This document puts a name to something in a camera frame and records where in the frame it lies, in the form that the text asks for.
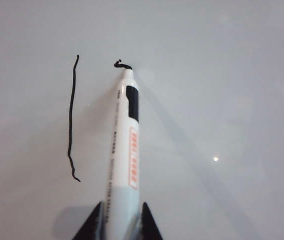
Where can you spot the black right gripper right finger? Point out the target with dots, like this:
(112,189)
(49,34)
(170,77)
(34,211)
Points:
(150,227)

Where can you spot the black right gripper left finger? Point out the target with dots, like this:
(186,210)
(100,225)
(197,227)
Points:
(89,227)

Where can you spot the white marker pen orange print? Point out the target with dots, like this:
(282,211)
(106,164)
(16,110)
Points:
(124,150)

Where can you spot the large white glass whiteboard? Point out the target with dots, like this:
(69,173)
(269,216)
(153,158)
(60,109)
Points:
(206,75)

